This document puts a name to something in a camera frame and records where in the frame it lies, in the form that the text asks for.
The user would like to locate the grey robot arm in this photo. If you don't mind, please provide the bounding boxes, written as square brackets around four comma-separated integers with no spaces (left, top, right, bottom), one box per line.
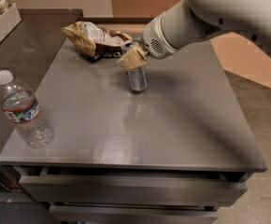
[118,0,271,71]

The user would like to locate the grey drawer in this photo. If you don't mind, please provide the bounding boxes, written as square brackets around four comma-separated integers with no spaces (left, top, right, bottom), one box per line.
[20,174,247,206]
[50,205,218,224]

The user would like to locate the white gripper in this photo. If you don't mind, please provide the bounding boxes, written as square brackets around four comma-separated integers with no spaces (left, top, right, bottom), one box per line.
[118,16,178,71]

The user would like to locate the silver redbull can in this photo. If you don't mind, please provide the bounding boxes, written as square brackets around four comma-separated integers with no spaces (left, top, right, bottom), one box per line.
[121,39,149,92]

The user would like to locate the upper grey drawer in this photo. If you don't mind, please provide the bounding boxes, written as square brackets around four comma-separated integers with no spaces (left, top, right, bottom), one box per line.
[20,174,247,206]

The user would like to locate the lower grey drawer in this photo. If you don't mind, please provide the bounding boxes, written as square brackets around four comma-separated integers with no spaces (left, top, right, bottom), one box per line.
[50,205,218,224]

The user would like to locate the crumpled brown chip bag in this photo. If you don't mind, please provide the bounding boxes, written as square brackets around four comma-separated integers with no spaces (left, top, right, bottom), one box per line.
[61,21,132,61]

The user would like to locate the white snack box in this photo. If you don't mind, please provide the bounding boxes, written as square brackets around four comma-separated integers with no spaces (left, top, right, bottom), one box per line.
[0,4,21,43]

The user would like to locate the clear plastic water bottle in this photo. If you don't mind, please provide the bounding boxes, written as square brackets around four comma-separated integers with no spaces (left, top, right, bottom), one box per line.
[0,70,54,148]

